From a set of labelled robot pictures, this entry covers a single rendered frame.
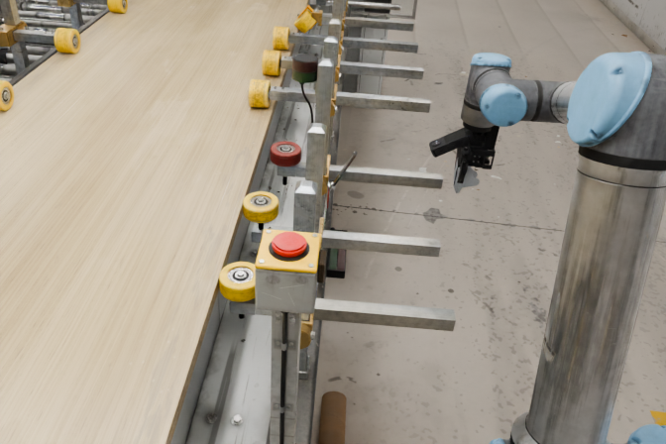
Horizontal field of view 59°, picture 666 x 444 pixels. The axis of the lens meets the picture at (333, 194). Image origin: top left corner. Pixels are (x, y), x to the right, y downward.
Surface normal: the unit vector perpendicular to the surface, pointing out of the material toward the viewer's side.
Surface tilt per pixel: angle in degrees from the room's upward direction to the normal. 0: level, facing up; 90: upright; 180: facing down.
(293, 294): 90
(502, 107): 90
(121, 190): 0
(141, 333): 0
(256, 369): 0
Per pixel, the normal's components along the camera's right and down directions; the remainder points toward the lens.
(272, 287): -0.05, 0.55
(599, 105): -0.98, -0.18
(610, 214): -0.50, 0.23
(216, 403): 0.07, -0.84
